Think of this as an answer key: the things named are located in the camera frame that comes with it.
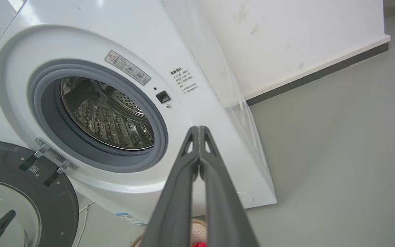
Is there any white front-load washing machine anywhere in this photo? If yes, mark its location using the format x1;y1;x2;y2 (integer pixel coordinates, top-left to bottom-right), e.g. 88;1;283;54
0;0;277;225

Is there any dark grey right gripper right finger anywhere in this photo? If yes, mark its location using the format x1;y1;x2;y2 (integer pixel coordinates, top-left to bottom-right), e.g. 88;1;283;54
199;126;260;247

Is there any grey round washer door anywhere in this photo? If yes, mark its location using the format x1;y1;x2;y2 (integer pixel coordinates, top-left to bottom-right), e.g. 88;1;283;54
0;139;79;247

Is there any white power cable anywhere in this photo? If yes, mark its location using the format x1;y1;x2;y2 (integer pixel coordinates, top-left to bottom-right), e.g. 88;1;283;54
76;201;94;247

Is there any cream plastic laundry basket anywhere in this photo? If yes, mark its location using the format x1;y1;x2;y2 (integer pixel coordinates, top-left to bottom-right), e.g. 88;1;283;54
131;219;208;247

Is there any stainless steel washing machine drum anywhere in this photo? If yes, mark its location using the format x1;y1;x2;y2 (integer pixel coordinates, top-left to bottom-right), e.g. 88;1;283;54
59;76;155;151

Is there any white text instruction label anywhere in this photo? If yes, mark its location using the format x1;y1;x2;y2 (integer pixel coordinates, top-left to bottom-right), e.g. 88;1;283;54
168;67;199;96

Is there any grey rubber door gasket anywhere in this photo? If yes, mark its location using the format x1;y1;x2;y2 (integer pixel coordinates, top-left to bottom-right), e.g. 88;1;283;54
29;59;169;173

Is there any metal door hinge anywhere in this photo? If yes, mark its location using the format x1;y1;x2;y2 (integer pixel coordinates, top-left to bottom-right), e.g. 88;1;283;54
35;137;79;171

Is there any blue and white sticker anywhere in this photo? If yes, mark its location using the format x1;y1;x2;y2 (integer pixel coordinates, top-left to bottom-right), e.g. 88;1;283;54
115;212;145;225

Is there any round white filter cover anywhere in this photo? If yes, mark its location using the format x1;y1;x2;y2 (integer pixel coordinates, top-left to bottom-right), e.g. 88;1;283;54
237;192;255;206

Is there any warning triangle sticker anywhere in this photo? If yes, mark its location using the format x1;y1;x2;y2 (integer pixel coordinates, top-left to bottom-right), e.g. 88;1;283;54
104;50;152;86

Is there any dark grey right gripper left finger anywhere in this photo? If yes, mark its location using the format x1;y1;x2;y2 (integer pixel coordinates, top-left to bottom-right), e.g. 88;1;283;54
142;126;200;247

